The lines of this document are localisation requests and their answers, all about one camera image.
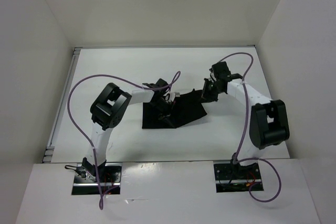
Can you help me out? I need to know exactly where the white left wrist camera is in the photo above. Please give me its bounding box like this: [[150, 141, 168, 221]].
[[166, 92, 181, 102]]

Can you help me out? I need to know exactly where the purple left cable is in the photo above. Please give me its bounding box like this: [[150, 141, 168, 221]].
[[67, 70, 182, 210]]

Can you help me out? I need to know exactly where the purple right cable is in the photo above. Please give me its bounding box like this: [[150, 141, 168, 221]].
[[219, 52, 282, 203]]

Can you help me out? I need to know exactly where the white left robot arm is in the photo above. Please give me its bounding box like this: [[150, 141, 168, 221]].
[[82, 79, 182, 182]]

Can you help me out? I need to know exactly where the purple cable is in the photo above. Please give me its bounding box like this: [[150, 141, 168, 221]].
[[219, 52, 282, 203], [67, 70, 182, 210]]

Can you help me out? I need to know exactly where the black skirt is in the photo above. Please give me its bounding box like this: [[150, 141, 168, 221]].
[[142, 89, 207, 130]]

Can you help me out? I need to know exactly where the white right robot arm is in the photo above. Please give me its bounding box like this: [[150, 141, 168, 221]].
[[201, 61, 290, 178]]

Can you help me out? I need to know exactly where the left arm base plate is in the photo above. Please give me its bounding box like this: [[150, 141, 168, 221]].
[[67, 163, 122, 196]]

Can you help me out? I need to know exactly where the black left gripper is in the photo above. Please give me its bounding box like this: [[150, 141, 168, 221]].
[[150, 98, 176, 129]]

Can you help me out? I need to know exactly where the black thin base cable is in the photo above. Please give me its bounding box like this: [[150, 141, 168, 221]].
[[64, 165, 85, 177]]

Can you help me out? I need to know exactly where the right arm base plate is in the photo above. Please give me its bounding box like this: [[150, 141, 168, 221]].
[[213, 161, 264, 193]]

